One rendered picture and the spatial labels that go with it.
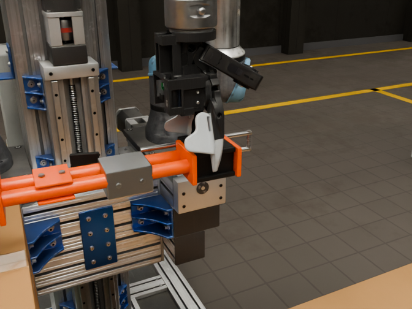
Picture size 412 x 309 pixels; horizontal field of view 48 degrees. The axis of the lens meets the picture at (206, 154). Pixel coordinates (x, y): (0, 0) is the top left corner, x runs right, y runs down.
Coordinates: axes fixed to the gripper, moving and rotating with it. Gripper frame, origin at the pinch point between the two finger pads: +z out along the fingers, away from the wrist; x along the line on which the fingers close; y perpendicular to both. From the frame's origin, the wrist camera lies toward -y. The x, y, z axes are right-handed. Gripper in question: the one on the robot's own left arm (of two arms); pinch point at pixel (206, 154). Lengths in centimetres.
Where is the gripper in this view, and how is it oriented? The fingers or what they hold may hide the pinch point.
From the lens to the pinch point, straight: 74.8
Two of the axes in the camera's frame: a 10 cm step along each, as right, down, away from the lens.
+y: -9.2, 1.7, -3.7
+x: 4.0, 3.6, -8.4
